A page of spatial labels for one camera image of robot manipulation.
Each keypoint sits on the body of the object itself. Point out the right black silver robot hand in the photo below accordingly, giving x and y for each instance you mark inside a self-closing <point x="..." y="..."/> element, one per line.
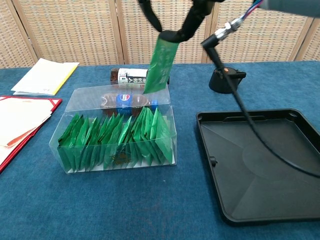
<point x="192" y="22"/>

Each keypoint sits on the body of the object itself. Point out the green foil tea packet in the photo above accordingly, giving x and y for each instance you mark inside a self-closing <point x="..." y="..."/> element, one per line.
<point x="163" y="140"/>
<point x="160" y="67"/>
<point x="66" y="155"/>
<point x="125" y="132"/>

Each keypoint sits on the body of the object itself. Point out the transparent plastic box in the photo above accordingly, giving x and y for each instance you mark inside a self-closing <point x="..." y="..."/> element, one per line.
<point x="82" y="100"/>

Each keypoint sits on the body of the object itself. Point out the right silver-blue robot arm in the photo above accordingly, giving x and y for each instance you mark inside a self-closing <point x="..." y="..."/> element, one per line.
<point x="295" y="6"/>

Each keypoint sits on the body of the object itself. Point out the brown tea bottle white label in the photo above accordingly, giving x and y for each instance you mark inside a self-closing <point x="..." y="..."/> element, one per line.
<point x="125" y="75"/>

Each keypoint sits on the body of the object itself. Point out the black plastic tray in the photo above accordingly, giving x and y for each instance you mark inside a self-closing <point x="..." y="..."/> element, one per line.
<point x="225" y="175"/>

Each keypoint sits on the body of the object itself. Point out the black lid with orange button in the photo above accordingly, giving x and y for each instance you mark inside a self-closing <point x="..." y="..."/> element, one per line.
<point x="216" y="86"/>

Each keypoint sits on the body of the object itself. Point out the Pepsi cola bottle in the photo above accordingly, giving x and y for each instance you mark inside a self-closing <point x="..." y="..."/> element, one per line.
<point x="125" y="100"/>

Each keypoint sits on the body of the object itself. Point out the woven folding screen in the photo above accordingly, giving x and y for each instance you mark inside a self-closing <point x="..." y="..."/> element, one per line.
<point x="75" y="30"/>

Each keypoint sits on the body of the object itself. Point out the yellow booklet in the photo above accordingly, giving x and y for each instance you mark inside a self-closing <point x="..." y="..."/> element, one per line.
<point x="62" y="83"/>

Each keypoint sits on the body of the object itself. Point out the red certificate folder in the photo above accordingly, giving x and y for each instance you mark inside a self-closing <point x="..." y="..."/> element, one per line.
<point x="56" y="102"/>

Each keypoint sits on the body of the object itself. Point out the white booklet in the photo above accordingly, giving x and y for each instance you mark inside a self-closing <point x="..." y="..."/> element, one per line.
<point x="42" y="75"/>

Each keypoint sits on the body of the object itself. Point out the white paper sheets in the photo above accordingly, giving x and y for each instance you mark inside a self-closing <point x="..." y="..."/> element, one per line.
<point x="20" y="117"/>

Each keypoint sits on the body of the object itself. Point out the blue tablecloth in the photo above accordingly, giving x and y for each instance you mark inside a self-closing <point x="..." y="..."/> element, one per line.
<point x="100" y="205"/>

